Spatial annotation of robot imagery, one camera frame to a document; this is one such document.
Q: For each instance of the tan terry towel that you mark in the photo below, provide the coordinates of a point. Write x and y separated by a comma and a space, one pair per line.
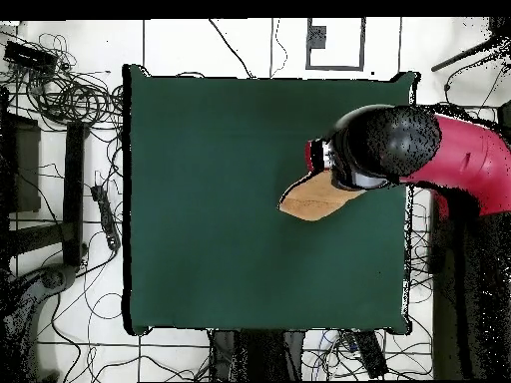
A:
315, 197

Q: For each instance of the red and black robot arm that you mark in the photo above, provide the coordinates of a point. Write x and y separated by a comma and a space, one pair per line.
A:
459, 159

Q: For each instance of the dark flat panel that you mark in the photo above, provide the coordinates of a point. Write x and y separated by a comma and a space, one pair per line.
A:
24, 167

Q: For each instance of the dark green table cloth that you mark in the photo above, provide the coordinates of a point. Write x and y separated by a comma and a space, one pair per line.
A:
219, 239

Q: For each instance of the black rod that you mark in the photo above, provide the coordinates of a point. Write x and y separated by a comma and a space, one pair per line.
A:
459, 59

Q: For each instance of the black rectangular box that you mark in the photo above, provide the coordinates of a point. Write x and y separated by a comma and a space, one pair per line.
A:
371, 353

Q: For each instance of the black power strip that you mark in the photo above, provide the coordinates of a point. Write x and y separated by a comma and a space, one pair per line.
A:
105, 215

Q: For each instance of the dark curved stand base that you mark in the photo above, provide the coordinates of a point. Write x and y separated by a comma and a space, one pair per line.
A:
52, 277

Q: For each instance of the black horizontal beam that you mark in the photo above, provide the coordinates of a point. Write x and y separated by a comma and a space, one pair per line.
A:
36, 239

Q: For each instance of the black adapter box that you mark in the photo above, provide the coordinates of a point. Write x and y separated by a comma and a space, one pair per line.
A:
28, 56

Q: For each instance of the grey square floor frame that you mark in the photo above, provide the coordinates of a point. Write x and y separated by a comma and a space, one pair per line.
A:
362, 44

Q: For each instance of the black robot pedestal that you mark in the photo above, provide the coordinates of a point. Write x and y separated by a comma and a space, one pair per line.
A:
255, 355

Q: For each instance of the black upright post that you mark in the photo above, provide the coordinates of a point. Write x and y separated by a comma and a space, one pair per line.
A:
74, 191

